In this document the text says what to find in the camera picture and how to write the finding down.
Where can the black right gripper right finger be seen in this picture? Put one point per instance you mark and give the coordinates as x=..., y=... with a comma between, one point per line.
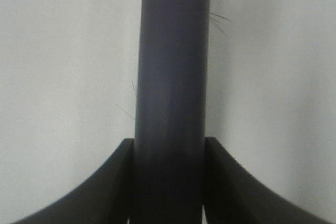
x=232, y=195

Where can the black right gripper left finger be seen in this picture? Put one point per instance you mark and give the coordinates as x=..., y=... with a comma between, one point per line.
x=102, y=198

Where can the purple hand brush black bristles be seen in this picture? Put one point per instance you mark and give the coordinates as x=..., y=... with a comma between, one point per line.
x=169, y=134

